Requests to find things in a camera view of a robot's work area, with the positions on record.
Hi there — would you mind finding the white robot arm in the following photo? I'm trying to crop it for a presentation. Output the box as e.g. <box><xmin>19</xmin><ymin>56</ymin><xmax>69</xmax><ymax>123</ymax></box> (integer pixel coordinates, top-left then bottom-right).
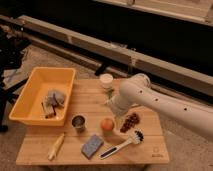
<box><xmin>108</xmin><ymin>73</ymin><xmax>213</xmax><ymax>139</ymax></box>

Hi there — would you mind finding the brown wooden block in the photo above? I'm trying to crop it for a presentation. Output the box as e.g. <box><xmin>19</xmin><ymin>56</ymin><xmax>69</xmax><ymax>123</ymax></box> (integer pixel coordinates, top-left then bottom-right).
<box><xmin>42</xmin><ymin>102</ymin><xmax>56</xmax><ymax>118</ymax></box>

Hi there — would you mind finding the black tripod stand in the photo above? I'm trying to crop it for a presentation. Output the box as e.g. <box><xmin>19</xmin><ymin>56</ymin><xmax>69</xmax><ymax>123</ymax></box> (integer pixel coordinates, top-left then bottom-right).
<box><xmin>0</xmin><ymin>27</ymin><xmax>30</xmax><ymax>133</ymax></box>

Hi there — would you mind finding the small metal cup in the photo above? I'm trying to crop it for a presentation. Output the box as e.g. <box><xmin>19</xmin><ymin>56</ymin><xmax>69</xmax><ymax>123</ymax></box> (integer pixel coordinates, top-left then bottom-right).
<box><xmin>72</xmin><ymin>115</ymin><xmax>85</xmax><ymax>132</ymax></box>

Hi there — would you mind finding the grey crumpled cloth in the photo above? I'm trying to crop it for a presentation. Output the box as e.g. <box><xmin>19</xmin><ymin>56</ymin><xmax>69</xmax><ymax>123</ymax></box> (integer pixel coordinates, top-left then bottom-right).
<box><xmin>45</xmin><ymin>90</ymin><xmax>66</xmax><ymax>106</ymax></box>

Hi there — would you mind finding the orange apple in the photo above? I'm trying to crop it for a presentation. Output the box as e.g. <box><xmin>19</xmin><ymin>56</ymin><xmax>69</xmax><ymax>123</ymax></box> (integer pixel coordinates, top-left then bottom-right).
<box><xmin>101</xmin><ymin>118</ymin><xmax>114</xmax><ymax>131</ymax></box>

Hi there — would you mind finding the green plastic cup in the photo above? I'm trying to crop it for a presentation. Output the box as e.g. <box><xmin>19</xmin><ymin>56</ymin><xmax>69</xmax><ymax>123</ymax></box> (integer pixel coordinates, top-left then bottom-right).
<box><xmin>102</xmin><ymin>129</ymin><xmax>114</xmax><ymax>136</ymax></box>

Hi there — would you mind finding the white cup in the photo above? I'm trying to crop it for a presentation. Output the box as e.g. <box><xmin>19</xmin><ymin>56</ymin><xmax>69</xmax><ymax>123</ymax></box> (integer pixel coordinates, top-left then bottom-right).
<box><xmin>99</xmin><ymin>73</ymin><xmax>113</xmax><ymax>89</ymax></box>

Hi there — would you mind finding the blue sponge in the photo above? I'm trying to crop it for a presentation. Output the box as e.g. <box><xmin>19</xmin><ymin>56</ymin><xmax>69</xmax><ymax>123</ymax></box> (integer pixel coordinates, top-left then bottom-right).
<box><xmin>81</xmin><ymin>135</ymin><xmax>104</xmax><ymax>159</ymax></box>

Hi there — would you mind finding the yellow plastic bin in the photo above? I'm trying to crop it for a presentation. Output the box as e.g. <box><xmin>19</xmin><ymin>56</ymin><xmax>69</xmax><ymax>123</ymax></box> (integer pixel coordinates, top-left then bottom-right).
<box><xmin>9</xmin><ymin>67</ymin><xmax>76</xmax><ymax>126</ymax></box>

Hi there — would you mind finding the white dish brush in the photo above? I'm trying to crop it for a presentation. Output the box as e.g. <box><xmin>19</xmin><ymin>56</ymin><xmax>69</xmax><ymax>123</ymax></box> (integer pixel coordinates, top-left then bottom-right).
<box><xmin>100</xmin><ymin>130</ymin><xmax>144</xmax><ymax>159</ymax></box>

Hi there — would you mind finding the bunch of dark grapes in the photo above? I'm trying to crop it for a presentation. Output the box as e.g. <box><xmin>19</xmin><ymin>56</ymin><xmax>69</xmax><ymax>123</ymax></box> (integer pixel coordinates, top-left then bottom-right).
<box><xmin>120</xmin><ymin>113</ymin><xmax>140</xmax><ymax>133</ymax></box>

